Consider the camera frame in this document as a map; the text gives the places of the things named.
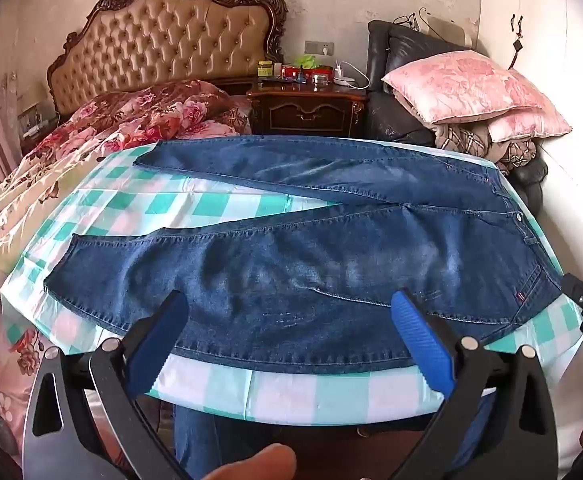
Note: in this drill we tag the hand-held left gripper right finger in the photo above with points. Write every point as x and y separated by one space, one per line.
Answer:
424 340

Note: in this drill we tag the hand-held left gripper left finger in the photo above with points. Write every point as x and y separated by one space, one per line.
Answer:
159 345

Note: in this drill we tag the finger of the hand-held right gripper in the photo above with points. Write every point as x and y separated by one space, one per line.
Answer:
579 291

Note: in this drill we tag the blue denim pants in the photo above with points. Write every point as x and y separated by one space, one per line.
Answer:
271 270

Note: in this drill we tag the person's left hand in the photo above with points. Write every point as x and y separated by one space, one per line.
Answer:
251 465

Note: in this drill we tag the person's right leg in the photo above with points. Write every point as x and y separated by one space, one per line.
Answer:
471 430

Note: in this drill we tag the person's leg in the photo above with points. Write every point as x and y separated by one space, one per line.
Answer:
471 430
196 440

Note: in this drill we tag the person's left leg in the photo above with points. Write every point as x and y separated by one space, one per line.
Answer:
196 440

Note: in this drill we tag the green white checked tablecloth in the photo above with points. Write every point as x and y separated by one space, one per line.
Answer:
211 205

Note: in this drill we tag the small pink floral pillow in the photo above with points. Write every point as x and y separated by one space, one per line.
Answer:
526 125

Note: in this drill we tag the plaid blanket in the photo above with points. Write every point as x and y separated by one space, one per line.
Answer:
464 138

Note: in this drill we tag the cream floral bedspread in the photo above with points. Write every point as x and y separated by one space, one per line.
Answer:
36 180

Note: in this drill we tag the black leather armchair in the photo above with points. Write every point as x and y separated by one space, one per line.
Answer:
396 115

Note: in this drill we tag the large pink floral pillow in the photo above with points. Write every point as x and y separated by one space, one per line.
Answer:
461 85

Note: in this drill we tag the dark wooden nightstand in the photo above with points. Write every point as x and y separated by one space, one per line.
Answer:
306 110

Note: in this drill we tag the round metal tin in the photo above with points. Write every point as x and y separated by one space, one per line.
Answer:
321 79

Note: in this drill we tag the yellow jar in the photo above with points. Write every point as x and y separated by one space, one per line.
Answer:
265 70

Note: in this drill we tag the red box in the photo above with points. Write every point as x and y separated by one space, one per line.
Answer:
290 72

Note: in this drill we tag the green plastic bag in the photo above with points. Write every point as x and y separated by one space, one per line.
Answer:
305 61

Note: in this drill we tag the tufted leather carved headboard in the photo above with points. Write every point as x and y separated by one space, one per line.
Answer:
161 40

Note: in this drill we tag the black hanging wall ornament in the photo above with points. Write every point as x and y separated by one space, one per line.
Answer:
516 45

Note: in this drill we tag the wall socket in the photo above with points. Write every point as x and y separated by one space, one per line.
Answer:
318 47

